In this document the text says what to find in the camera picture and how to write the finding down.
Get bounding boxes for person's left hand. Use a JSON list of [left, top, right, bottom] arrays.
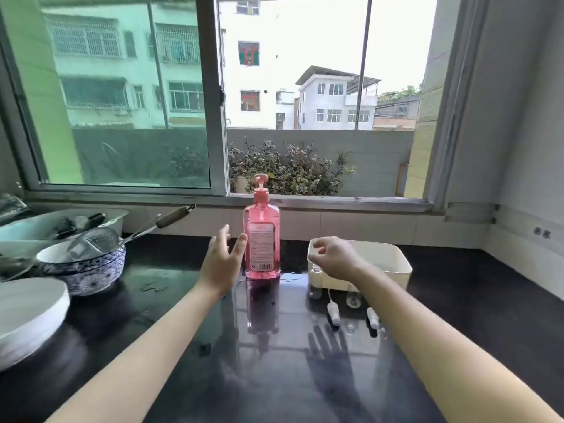
[[196, 224, 248, 298]]

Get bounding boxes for person's right hand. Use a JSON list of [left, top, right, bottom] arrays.
[[308, 236, 369, 282]]

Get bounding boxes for person's left forearm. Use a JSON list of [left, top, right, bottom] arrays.
[[44, 281, 222, 423]]

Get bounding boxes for person's right forearm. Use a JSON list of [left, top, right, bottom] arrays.
[[352, 264, 564, 423]]

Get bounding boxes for pink pump soap bottle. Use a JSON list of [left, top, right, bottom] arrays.
[[243, 173, 281, 281]]

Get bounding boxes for white plastic storage box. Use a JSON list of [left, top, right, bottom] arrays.
[[307, 239, 413, 301]]

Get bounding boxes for potted bushy plants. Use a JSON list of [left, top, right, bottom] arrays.
[[228, 138, 357, 197]]

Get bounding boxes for blue and white patterned bowl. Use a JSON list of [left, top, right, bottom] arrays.
[[36, 239, 127, 297]]

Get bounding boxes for white plastic tray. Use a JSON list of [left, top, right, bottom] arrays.
[[0, 208, 130, 244]]

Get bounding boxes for crumpled clear plastic bag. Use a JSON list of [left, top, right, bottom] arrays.
[[0, 193, 31, 226]]

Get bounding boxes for metal strainer with wooden handle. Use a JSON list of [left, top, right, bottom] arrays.
[[65, 204, 196, 261]]

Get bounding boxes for grey sliding window frame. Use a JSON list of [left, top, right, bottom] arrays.
[[0, 0, 485, 213]]

